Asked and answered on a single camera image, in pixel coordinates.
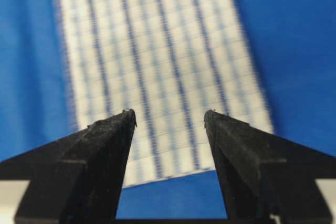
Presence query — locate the blue white striped towel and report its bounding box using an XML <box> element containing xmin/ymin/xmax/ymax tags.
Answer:
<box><xmin>55</xmin><ymin>0</ymin><xmax>273</xmax><ymax>188</ymax></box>

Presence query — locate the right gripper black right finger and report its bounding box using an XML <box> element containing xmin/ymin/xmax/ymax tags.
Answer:
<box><xmin>204</xmin><ymin>110</ymin><xmax>335</xmax><ymax>223</ymax></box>

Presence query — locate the blue table cloth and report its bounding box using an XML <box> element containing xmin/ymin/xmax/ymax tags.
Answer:
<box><xmin>1</xmin><ymin>0</ymin><xmax>335</xmax><ymax>221</ymax></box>

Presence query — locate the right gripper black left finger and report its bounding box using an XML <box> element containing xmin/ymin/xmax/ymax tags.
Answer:
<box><xmin>1</xmin><ymin>109</ymin><xmax>137</xmax><ymax>223</ymax></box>

